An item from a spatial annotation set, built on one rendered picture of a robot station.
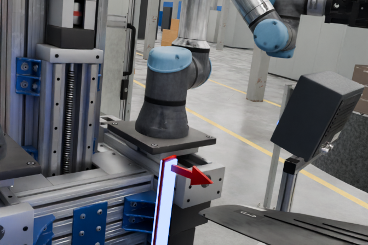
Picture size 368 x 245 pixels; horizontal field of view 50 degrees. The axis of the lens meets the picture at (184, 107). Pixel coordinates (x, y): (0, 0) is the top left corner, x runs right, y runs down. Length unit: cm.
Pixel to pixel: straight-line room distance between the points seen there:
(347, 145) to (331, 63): 792
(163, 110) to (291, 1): 43
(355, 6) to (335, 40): 919
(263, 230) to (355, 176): 206
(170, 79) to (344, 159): 159
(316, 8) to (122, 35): 159
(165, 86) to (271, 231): 71
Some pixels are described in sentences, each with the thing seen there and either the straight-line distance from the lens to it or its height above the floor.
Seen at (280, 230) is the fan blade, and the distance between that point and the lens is 38.
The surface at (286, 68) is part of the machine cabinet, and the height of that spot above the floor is 30.
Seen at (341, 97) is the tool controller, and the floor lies 122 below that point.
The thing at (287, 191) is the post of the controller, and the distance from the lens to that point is 100.
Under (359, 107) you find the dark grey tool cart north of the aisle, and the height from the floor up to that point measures 20.
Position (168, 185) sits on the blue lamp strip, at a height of 116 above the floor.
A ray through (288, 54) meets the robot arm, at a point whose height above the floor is 129.
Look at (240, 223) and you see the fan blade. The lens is 37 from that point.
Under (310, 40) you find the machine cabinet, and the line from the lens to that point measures 1080.
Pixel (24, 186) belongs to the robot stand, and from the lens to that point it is 97.
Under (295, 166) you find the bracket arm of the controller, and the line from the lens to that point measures 97.
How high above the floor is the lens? 136
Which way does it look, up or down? 13 degrees down
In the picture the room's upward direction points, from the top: 7 degrees clockwise
